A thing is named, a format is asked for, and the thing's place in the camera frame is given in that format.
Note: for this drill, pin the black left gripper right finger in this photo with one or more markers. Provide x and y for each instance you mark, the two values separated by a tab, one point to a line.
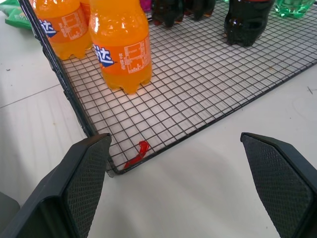
280	183

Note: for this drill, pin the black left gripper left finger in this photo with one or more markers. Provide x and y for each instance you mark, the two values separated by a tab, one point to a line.
74	188

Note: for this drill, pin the red plastic strip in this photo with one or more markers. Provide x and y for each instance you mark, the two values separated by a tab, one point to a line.
138	155

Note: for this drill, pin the orange soda bottle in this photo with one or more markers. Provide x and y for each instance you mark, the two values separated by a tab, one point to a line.
122	47
63	29
86	10

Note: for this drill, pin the dark cola bottle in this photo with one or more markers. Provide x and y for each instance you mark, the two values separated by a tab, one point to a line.
199	7
247	22
168	11

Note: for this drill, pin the green soda bottle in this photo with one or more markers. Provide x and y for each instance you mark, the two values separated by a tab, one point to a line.
294	7

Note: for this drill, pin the green snack bag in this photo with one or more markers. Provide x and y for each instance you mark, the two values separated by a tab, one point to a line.
15	15

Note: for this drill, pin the pink snack package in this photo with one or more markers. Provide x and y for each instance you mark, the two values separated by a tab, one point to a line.
146	5

